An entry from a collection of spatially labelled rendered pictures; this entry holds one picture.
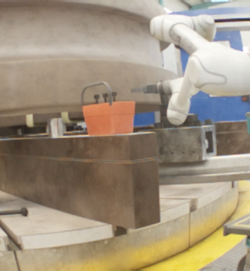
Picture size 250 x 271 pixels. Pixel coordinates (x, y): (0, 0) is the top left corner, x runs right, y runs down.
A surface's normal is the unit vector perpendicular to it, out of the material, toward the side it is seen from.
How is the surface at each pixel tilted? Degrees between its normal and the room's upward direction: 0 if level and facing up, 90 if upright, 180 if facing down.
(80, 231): 90
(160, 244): 90
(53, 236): 90
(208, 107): 90
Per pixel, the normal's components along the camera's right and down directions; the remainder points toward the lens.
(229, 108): -0.47, 0.05
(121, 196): -0.76, 0.07
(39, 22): 0.65, -0.03
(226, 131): -0.07, 0.03
